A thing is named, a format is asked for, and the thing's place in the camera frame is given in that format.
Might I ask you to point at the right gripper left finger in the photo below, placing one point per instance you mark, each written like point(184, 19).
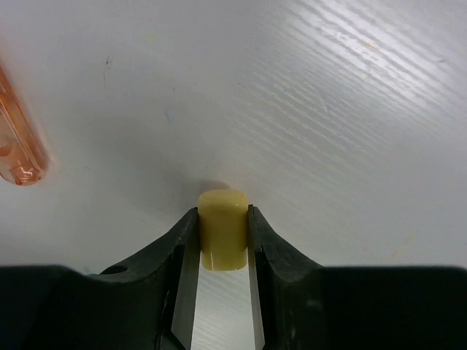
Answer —
point(145, 301)

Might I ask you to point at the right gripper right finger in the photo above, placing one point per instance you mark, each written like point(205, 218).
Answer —
point(300, 304)

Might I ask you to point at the yellow pen cap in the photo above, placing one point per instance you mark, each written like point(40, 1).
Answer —
point(223, 229)

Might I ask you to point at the orange highlighter pen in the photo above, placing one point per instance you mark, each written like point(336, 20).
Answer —
point(23, 161)

